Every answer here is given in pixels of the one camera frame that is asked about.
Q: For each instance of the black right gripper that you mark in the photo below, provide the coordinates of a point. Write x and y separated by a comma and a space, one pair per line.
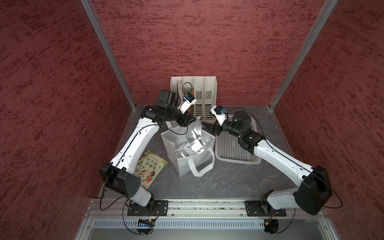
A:
213, 127

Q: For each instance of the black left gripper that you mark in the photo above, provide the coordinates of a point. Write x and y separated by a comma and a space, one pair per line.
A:
184, 120

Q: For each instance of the white insulated delivery bag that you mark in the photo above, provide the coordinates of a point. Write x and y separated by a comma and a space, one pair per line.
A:
176, 138

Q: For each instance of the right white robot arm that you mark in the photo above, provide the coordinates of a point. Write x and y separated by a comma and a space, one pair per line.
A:
313, 187

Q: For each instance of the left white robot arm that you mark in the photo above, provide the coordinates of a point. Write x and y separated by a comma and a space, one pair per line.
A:
118, 174

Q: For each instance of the white perforated plastic basket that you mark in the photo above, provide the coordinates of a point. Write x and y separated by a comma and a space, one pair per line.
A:
227, 149

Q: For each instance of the white plastic file organizer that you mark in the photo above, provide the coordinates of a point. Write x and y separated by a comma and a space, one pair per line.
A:
203, 88

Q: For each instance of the colourful children's picture book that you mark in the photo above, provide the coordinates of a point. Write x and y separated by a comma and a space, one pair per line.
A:
148, 168

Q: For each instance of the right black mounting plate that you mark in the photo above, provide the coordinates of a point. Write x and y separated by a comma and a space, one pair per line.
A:
262, 209

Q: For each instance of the black mounting plate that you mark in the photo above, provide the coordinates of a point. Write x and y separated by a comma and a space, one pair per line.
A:
262, 209
155, 208

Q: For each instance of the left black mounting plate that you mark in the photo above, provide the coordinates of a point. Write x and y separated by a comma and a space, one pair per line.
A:
155, 208

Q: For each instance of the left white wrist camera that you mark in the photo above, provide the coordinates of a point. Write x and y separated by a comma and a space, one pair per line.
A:
188, 101

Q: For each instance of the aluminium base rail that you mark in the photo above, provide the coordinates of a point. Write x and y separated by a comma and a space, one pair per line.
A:
201, 219

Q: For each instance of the left aluminium corner post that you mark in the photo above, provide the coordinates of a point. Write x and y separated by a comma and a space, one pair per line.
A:
98, 28

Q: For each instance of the aluminium corner post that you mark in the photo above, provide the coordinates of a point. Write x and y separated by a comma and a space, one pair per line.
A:
98, 28
316, 28

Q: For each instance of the right aluminium corner post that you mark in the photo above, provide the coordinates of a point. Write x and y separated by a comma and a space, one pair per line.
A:
316, 28

